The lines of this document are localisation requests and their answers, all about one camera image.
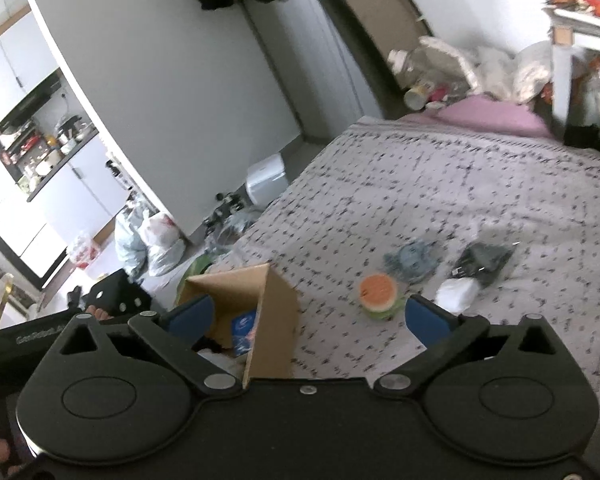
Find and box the watermelon slice plush toy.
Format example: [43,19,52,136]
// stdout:
[358,273,405,320]

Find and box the blue octopus plush toy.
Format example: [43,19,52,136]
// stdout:
[384,240,440,283]

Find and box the dark item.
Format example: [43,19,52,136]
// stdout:
[449,242,514,288]

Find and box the white folded cloth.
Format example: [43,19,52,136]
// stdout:
[434,278,480,315]

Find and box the brown cardboard box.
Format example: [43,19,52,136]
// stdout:
[176,264,300,386]

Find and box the white plastic bag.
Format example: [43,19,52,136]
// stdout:
[138,211,186,278]

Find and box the grey patterned bed cover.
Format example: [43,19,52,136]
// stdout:
[214,114,600,461]

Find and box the pink pillow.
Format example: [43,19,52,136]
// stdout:
[400,96,554,139]

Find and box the clear plastic bottle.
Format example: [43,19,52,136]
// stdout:
[387,47,445,91]

